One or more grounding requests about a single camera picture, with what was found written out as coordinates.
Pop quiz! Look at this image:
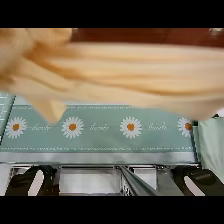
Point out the pale yellow garment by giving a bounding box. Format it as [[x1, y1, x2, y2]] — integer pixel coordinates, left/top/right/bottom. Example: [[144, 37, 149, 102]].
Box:
[[0, 27, 224, 125]]

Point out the pale green garment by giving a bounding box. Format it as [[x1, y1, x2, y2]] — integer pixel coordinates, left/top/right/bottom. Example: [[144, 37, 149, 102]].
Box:
[[195, 116, 224, 184]]

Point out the silver frame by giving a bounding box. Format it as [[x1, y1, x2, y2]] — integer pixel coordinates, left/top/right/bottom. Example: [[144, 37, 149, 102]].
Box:
[[0, 161, 205, 197]]

